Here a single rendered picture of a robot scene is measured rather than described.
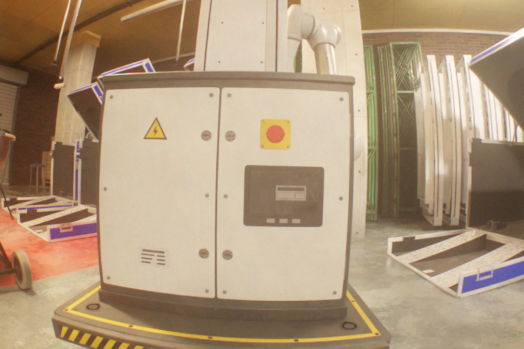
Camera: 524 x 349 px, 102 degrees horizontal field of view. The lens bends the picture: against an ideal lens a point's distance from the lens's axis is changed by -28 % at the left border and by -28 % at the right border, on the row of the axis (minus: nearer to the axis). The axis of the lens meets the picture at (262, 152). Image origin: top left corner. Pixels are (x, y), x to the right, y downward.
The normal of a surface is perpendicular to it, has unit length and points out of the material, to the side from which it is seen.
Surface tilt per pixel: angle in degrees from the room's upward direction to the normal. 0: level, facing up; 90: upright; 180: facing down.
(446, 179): 90
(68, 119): 90
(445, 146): 90
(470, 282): 90
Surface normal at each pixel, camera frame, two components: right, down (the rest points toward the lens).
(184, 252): 0.00, -0.07
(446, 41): -0.36, -0.07
